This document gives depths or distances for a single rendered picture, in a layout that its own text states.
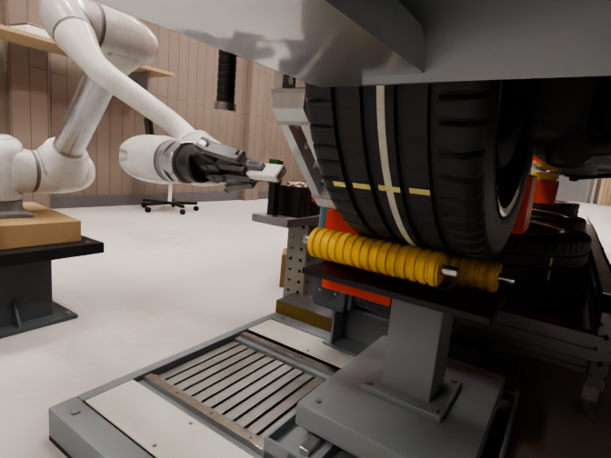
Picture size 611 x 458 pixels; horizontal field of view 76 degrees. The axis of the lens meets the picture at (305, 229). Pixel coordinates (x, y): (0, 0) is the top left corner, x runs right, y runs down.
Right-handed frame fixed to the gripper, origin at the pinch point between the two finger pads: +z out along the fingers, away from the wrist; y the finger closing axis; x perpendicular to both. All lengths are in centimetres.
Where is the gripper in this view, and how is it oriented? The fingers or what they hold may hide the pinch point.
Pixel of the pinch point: (265, 172)
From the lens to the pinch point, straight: 71.0
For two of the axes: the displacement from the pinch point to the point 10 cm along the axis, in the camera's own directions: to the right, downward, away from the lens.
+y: -3.4, -6.3, -7.0
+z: 8.2, 1.7, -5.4
